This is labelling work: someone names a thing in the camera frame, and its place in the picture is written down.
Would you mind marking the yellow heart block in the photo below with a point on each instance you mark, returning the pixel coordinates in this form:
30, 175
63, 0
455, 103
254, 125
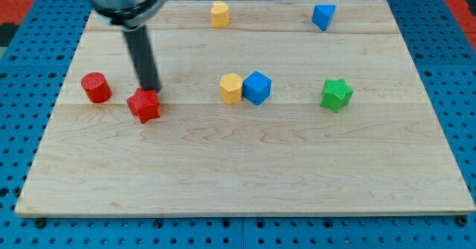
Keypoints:
220, 14

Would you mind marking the green star block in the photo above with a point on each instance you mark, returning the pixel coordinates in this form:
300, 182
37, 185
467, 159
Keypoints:
335, 94

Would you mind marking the red star block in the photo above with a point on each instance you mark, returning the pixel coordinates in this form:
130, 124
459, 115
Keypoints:
144, 104

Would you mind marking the wooden board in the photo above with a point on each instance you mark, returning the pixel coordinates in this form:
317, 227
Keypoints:
384, 154

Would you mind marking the blue triangle block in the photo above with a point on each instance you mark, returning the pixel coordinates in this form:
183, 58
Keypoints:
322, 15

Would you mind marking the blue cube block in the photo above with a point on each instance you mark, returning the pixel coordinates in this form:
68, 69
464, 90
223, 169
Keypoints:
257, 88

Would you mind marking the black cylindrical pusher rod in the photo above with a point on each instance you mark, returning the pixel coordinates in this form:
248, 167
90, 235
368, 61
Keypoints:
143, 60

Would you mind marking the red cylinder block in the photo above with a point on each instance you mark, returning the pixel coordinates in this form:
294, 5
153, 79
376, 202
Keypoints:
96, 87

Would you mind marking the yellow hexagon block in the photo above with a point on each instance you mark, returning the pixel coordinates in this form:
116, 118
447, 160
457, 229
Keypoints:
231, 88

